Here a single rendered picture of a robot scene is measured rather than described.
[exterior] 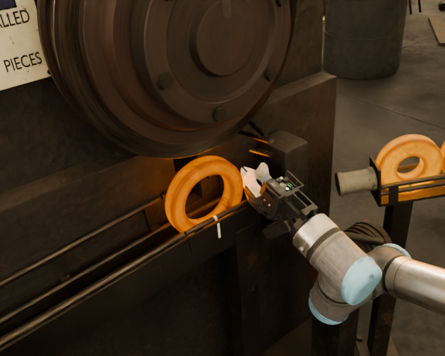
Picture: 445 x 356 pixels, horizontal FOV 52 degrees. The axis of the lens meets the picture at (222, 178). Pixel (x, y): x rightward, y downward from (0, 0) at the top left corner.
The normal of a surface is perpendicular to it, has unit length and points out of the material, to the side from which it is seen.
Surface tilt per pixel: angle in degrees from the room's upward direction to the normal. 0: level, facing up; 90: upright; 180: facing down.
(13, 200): 0
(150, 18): 90
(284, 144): 0
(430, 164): 90
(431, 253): 0
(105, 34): 81
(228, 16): 90
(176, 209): 90
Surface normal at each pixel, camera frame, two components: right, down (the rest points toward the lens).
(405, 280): -0.89, -0.20
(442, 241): -0.08, -0.84
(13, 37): 0.59, 0.40
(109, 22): -0.44, 0.26
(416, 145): 0.03, 0.54
